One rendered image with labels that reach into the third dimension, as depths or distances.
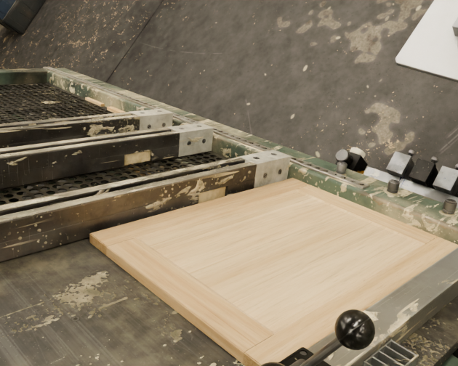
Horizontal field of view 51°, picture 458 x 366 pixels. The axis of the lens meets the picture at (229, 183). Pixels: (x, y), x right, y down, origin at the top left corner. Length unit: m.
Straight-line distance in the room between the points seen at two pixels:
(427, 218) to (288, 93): 1.64
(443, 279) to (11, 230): 0.69
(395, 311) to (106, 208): 0.51
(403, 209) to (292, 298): 0.42
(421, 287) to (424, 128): 1.47
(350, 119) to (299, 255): 1.55
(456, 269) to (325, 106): 1.65
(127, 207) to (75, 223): 0.11
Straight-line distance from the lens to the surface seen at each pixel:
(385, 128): 2.28
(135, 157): 1.27
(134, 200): 0.93
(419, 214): 1.08
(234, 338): 0.65
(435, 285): 0.84
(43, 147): 1.18
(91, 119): 1.42
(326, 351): 0.53
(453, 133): 2.19
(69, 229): 0.88
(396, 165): 1.30
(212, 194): 1.06
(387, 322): 0.71
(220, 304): 0.71
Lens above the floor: 1.90
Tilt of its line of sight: 49 degrees down
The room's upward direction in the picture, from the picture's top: 53 degrees counter-clockwise
